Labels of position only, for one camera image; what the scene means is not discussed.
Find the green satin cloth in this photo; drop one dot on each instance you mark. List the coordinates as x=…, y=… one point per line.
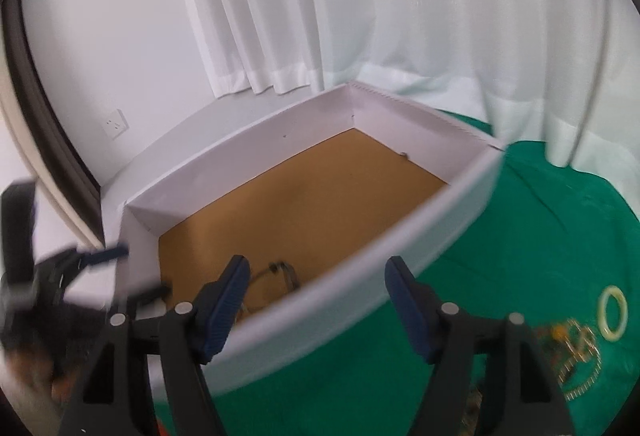
x=549, y=242

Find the person's left hand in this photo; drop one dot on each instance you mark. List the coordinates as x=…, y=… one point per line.
x=35, y=370

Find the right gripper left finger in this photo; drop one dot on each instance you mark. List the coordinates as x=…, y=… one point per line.
x=113, y=395

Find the white box with brown base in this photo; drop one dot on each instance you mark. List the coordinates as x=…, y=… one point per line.
x=334, y=185

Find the cream jade bangle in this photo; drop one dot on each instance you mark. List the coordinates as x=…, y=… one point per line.
x=612, y=313

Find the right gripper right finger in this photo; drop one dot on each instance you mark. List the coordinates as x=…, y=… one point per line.
x=521, y=395

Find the white curtain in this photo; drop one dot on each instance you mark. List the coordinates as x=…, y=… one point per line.
x=563, y=72

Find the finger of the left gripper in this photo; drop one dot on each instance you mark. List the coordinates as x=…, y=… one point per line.
x=148, y=295
x=105, y=255

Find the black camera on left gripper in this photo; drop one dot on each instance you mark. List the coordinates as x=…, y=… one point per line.
x=18, y=216

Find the wall power socket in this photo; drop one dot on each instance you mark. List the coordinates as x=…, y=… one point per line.
x=115, y=124

